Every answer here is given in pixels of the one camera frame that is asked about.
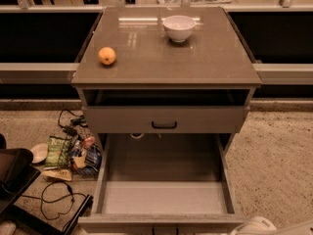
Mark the grey drawer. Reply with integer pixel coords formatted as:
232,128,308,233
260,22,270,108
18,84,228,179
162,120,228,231
82,106,249,133
79,133,246,235

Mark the pile of snack packages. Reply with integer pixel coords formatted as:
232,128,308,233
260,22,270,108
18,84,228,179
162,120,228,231
70,136,102,175

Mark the tan flat package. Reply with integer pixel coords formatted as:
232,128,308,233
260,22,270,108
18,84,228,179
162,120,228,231
42,169,72,181

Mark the white paper plate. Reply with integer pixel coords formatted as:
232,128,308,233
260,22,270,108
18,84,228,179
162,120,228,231
30,143,48,164

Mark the grey drawer cabinet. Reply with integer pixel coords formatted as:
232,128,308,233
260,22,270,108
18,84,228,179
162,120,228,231
70,6,263,139

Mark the orange fruit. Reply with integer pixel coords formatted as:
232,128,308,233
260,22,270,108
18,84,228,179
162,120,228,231
98,47,116,66

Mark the green chip bag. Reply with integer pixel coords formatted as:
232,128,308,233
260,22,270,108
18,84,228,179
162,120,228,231
44,136,71,168

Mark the black cable on floor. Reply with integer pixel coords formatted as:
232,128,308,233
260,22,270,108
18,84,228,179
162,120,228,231
21,180,88,221

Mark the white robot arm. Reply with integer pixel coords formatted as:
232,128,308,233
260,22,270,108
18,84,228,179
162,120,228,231
230,216,313,235

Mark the white bowl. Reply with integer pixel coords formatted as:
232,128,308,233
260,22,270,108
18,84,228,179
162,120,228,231
163,15,196,42

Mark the black equipment base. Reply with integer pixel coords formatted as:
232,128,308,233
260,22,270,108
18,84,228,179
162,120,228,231
0,134,93,235

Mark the black power adapter cable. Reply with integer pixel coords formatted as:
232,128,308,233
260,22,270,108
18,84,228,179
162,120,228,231
57,109,88,138

